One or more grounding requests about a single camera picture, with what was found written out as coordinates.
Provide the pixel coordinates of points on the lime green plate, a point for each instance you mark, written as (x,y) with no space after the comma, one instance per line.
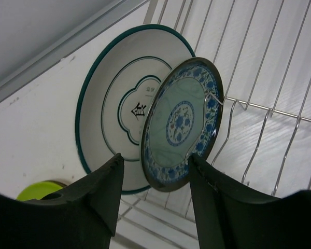
(39,190)

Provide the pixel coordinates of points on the blue floral patterned plate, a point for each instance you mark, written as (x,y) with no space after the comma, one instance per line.
(184,118)

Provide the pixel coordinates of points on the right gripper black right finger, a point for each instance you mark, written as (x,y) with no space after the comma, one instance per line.
(229,214)

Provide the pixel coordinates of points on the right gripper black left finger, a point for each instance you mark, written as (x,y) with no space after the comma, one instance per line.
(82,215)

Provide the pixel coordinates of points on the metal wire dish rack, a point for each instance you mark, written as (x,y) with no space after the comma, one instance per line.
(262,50)

